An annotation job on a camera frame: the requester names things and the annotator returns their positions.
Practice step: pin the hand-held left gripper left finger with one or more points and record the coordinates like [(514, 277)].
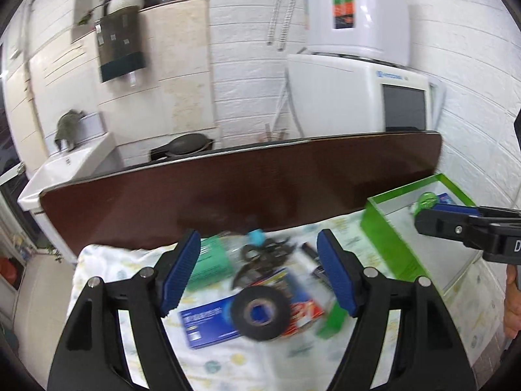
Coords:
[(183, 269)]

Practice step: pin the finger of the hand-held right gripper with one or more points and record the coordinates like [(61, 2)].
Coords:
[(456, 210), (437, 222)]

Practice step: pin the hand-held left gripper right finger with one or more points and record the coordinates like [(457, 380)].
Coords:
[(336, 269)]

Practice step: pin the small green bottle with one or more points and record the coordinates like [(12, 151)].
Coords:
[(425, 201)]

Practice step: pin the green box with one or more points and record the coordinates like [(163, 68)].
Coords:
[(382, 232)]

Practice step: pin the black tape roll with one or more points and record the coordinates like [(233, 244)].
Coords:
[(241, 313)]

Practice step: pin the person's right hand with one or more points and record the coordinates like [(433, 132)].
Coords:
[(512, 309)]

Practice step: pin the small blue packet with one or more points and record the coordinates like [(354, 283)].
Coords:
[(445, 198)]

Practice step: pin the white tube with dark end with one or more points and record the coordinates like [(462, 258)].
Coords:
[(320, 277)]

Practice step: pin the green label water bottle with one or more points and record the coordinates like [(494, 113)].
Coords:
[(211, 264)]

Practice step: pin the red and blue packet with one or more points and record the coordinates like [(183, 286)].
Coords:
[(306, 310)]

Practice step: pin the small green block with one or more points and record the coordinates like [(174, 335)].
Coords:
[(331, 322)]

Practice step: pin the blue flat box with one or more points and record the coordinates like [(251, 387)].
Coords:
[(207, 321)]

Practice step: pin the brown hair claw clip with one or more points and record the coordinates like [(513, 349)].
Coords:
[(260, 254)]

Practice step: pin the giraffe printed white cloth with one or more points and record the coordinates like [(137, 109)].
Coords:
[(228, 366)]

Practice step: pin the white sink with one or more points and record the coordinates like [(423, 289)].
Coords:
[(61, 167)]

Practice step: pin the white countertop water dispenser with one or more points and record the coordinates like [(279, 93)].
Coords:
[(333, 89)]

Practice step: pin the red container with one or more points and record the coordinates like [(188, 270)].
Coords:
[(8, 273)]

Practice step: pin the grey rag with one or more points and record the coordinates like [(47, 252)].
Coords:
[(69, 124)]

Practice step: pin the cream cabinet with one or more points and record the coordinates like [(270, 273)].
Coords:
[(183, 69)]

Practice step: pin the white water heater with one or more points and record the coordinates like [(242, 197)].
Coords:
[(378, 8)]

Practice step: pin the dark hanging bag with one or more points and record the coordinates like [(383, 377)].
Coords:
[(120, 44)]

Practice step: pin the white ribbed vase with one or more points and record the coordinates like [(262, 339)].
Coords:
[(124, 2)]

